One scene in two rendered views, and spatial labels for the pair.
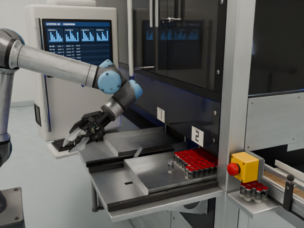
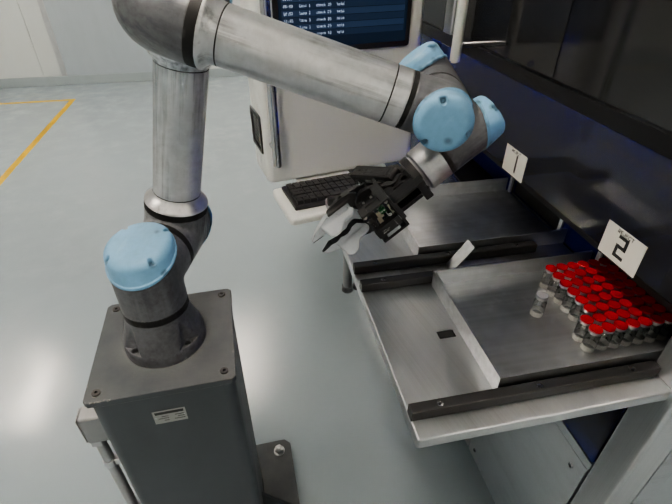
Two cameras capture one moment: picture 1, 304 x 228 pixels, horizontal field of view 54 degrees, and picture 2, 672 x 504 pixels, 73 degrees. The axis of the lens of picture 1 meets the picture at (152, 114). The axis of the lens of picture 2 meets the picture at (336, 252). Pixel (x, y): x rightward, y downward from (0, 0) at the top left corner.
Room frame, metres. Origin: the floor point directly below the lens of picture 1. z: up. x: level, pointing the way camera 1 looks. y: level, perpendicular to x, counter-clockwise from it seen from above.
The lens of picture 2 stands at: (0.41, 0.16, 1.44)
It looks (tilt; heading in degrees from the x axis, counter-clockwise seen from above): 35 degrees down; 11
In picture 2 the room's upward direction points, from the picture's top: straight up
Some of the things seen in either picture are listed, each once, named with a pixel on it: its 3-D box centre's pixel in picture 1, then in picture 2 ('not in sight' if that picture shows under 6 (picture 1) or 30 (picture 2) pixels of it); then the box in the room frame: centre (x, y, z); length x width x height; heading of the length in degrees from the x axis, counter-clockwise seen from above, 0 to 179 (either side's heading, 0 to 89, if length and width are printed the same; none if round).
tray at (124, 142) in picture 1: (144, 140); (467, 214); (1.38, 0.04, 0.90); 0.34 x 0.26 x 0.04; 113
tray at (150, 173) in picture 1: (176, 169); (551, 311); (1.06, -0.09, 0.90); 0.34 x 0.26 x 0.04; 113
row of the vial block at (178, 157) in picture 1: (185, 165); (573, 304); (1.08, -0.13, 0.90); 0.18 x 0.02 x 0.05; 23
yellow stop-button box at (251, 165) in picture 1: (245, 166); not in sight; (0.88, -0.30, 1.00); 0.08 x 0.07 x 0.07; 113
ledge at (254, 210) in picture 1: (256, 200); not in sight; (0.88, -0.34, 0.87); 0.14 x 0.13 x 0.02; 113
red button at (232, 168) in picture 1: (234, 168); not in sight; (0.86, -0.26, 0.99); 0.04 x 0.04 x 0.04; 23
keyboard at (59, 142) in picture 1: (89, 139); (351, 184); (1.63, 0.36, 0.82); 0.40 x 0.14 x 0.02; 123
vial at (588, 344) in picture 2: (191, 175); (591, 338); (1.00, -0.14, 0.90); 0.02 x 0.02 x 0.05
